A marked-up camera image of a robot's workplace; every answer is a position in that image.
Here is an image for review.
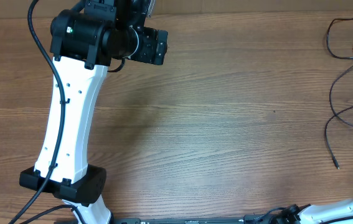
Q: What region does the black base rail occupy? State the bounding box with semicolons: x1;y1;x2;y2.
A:
110;214;275;224

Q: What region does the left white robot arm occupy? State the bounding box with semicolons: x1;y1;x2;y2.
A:
19;0;168;223

